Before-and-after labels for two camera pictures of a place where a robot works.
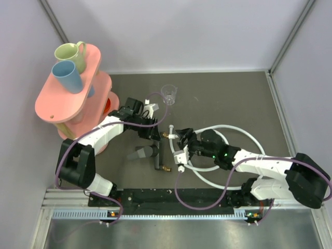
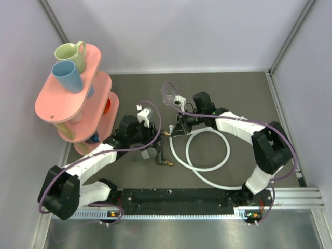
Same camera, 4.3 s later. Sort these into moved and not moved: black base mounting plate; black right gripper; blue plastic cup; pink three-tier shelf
Moved: black right gripper
Not moved: pink three-tier shelf; black base mounting plate; blue plastic cup
